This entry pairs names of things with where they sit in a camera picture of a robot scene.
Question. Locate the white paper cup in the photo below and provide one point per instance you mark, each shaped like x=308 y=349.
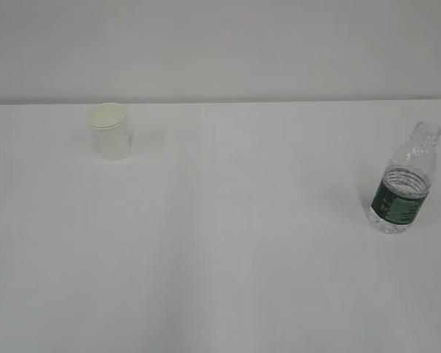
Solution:
x=111 y=137

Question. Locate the clear green-label water bottle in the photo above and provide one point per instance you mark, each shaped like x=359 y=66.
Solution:
x=406 y=181

